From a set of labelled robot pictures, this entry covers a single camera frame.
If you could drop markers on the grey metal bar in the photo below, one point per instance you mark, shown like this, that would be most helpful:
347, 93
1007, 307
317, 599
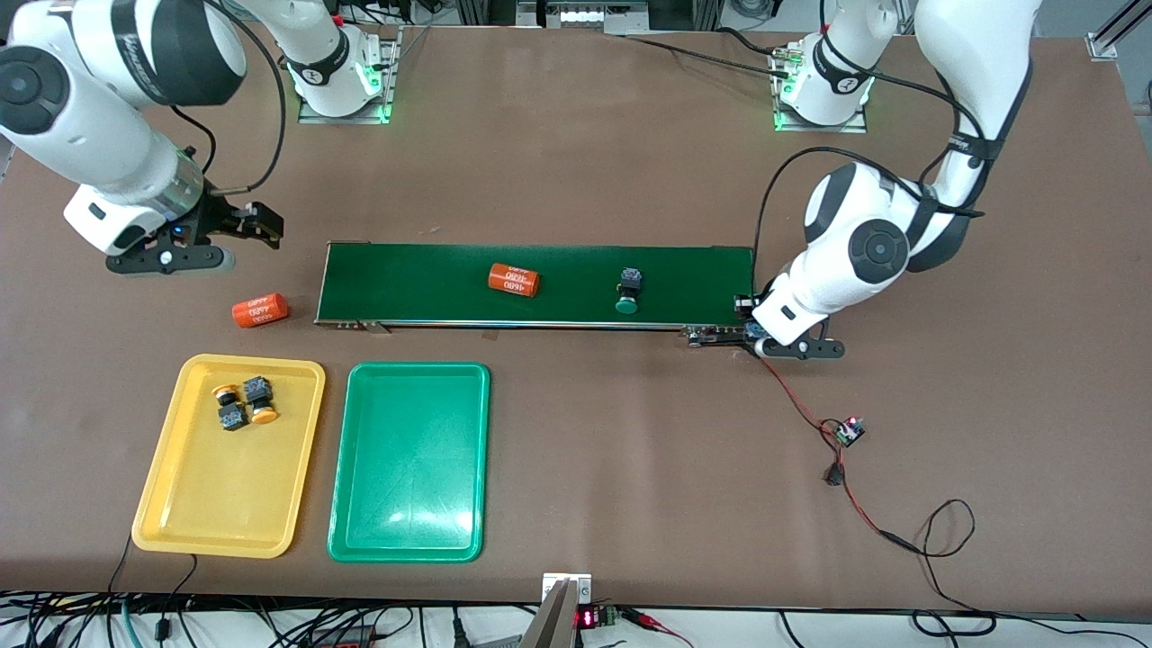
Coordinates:
549, 625

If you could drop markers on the small aluminium bracket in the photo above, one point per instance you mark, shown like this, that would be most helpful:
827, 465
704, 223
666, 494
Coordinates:
580, 589

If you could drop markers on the red clip lead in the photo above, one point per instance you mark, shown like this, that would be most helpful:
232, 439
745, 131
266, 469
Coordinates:
648, 619

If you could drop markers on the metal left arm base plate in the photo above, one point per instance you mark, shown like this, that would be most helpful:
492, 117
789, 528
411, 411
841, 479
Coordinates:
814, 129

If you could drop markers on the small controller circuit board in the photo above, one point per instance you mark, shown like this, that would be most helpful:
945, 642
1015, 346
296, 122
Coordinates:
849, 432

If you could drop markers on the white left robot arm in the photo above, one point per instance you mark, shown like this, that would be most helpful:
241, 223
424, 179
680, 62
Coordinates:
864, 252

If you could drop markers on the orange 4680 cylinder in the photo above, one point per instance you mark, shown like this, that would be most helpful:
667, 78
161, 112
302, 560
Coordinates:
513, 279
261, 310

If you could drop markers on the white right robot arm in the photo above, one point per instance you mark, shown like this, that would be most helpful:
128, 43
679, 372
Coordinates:
90, 117

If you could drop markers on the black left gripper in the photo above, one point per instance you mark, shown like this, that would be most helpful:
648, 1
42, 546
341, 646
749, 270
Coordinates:
743, 307

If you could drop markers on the white device on frame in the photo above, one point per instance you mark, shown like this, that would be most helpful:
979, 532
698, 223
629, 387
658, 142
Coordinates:
585, 13

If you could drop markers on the green plastic tray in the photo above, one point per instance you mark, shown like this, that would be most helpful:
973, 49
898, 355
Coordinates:
409, 450

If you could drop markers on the black inline switch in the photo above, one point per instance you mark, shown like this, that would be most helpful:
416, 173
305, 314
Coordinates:
835, 474

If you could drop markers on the green conveyor belt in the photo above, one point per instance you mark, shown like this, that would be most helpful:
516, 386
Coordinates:
405, 288

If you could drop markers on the aluminium corner profile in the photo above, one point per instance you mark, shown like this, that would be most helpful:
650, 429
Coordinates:
1102, 45

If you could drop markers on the yellow mushroom push button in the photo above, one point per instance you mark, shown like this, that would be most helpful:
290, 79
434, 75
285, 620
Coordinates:
259, 389
232, 417

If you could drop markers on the red LED display module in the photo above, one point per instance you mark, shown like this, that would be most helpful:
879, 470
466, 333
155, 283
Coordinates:
587, 618

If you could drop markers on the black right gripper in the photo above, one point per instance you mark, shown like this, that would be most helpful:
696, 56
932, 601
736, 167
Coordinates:
219, 221

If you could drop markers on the yellow plastic tray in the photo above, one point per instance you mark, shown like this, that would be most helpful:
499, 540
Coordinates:
229, 486

